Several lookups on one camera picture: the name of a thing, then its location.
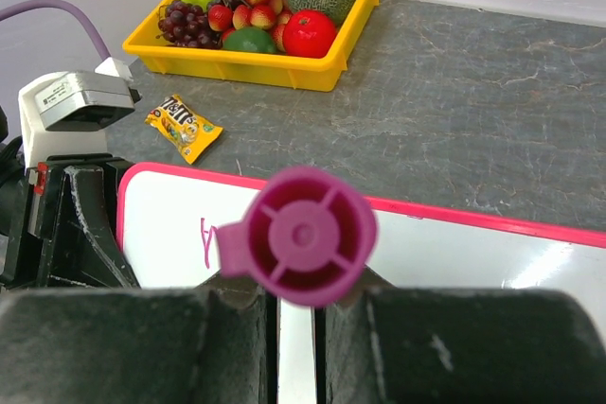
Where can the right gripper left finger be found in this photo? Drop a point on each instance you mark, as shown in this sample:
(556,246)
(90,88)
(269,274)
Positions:
(212,344)

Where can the yellow plastic bin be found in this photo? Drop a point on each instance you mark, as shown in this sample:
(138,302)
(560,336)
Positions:
(271,69)

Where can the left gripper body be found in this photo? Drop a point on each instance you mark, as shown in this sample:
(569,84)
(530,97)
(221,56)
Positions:
(36,216)

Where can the white pink marker pen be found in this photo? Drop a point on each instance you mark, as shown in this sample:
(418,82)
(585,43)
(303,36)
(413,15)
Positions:
(305,238)

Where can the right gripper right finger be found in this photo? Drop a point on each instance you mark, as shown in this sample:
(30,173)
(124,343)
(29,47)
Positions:
(385,344)

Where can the pink framed whiteboard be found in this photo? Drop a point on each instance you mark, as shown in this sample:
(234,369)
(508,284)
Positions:
(167,217)

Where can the green lime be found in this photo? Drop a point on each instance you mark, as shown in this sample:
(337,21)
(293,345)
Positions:
(250,39)

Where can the dark purple grape bunch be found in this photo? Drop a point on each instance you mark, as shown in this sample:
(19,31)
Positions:
(183,24)

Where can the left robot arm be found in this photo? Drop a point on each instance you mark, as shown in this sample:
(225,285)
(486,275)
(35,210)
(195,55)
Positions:
(59,221)

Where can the red apple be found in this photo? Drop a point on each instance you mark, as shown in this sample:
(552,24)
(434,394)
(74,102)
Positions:
(309,34)

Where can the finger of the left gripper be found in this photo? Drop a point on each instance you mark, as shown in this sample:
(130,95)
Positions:
(94,260)

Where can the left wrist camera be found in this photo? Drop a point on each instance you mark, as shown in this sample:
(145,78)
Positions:
(66,113)

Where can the yellow snack packet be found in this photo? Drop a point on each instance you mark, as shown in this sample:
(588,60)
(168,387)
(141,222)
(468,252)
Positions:
(191,133)

